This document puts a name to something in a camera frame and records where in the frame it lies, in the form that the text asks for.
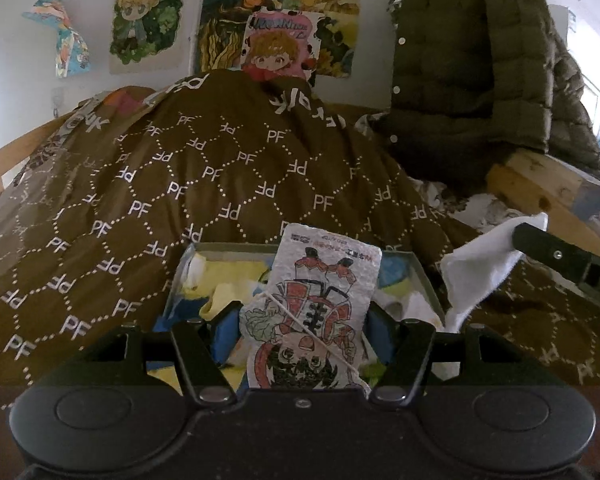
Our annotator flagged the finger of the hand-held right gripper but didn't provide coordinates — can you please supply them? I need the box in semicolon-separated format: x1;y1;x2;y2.
512;224;596;283

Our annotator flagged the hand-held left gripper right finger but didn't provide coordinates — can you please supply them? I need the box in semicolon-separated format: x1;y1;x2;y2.
365;307;528;406

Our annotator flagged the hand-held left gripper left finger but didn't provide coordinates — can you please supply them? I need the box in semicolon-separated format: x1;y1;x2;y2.
72;317;243;406

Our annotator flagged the white quilted cloth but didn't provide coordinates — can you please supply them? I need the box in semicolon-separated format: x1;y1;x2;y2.
380;287;443;333

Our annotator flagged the plain white cloth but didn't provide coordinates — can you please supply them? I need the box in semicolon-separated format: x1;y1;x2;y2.
432;212;551;378

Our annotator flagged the cartoon-print white towel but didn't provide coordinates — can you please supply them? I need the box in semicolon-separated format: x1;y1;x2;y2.
237;222;383;396

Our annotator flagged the shallow cartoon printed box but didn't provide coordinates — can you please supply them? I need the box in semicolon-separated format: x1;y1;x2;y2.
162;242;446;376

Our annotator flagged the grey swirl patterned pillow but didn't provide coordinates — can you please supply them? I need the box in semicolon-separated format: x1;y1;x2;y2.
410;180;526;233

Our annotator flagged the brown monogram quilt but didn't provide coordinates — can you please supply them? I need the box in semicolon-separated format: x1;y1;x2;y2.
0;70;600;411

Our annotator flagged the olive puffer jacket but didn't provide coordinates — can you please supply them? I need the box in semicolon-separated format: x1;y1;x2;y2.
367;0;600;196

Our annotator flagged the pink cartoon girl poster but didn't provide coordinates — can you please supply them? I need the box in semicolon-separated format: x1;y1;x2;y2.
240;7;323;83

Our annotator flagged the blond figure green poster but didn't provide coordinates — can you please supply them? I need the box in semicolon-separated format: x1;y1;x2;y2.
109;0;188;73

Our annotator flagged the fish-shaped paper cutout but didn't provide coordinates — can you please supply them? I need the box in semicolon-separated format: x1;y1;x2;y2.
22;0;91;78

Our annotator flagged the grey bracket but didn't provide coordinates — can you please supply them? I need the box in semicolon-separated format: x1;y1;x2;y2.
570;180;600;221

